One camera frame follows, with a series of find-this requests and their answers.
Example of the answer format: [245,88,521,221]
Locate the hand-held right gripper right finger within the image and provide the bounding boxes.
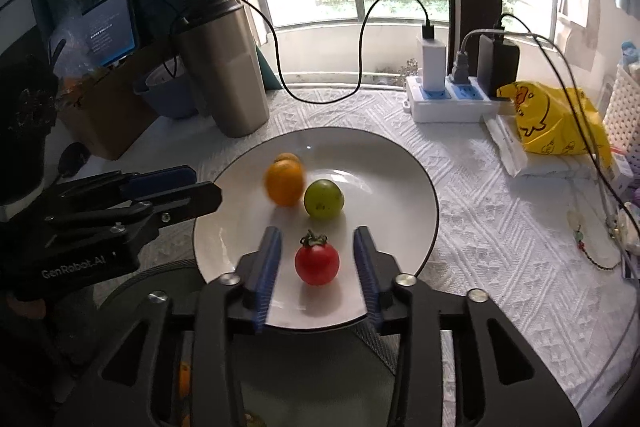
[353,226,582,427]

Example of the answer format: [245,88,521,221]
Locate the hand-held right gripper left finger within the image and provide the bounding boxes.
[55,226,284,427]

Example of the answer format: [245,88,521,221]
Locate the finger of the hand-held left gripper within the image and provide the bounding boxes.
[49,165,197,208]
[44,181,224,234]

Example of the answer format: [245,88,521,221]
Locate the red tomato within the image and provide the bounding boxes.
[294,230,341,287]

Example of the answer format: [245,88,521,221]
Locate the white round plate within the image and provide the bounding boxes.
[192,127,441,333]

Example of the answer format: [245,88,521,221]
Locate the brown cardboard box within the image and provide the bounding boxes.
[55,41,192,160]

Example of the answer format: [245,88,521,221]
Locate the blue bowl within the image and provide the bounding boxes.
[132,64,199,120]

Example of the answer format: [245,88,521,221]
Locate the green round fruit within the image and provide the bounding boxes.
[303,179,345,222]

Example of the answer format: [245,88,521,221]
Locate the dark green bowl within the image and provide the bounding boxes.
[94,257,402,427]

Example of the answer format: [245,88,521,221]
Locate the stainless steel tumbler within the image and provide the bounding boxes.
[169,0,271,138]

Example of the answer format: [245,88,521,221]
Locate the white textured tablecloth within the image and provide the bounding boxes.
[90,84,640,414]

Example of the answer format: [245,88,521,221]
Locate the tablet with lit screen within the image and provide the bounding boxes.
[80,0,141,68]

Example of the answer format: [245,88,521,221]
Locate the clear plastic bag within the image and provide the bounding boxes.
[47,0,117,94]

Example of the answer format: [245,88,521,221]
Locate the white power strip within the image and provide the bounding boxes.
[403,74,516,124]

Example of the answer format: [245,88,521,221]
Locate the white flat packet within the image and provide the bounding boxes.
[482,114,603,178]

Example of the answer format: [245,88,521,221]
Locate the white charger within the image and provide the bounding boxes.
[416,23,446,90]

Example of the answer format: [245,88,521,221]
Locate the yellow plastic bag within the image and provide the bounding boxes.
[496,80,614,168]

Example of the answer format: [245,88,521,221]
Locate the black charger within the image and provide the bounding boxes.
[477,29,521,96]

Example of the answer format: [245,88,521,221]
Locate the white perforated basket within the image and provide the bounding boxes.
[602,62,640,158]

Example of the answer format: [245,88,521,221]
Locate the black charging cable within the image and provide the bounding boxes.
[494,13,640,212]
[169,0,436,94]

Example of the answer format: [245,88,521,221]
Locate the grey plug with cable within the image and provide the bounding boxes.
[447,29,502,86]

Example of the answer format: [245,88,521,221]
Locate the beaded bracelet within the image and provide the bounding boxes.
[567,201,627,272]

